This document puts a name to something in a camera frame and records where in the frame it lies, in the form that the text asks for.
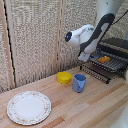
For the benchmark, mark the wooden screen post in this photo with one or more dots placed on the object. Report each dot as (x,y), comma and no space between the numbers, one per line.
(7,43)
(58,40)

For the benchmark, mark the white floral rimmed plate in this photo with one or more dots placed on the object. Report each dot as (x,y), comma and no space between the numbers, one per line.
(29,107)

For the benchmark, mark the yellow bowl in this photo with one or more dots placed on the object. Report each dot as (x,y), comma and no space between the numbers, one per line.
(64,77)

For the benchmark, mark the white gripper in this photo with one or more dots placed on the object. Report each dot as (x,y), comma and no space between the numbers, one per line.
(85,55)

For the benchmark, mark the blue faceted cup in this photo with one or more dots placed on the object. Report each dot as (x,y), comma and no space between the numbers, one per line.
(79,83)

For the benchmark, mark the golden brown bread piece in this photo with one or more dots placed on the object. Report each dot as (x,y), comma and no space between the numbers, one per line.
(103,59)

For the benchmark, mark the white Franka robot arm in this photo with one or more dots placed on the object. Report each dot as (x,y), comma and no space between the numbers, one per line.
(96,30)

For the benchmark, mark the black dish rack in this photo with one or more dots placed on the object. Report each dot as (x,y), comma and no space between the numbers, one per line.
(111,66)

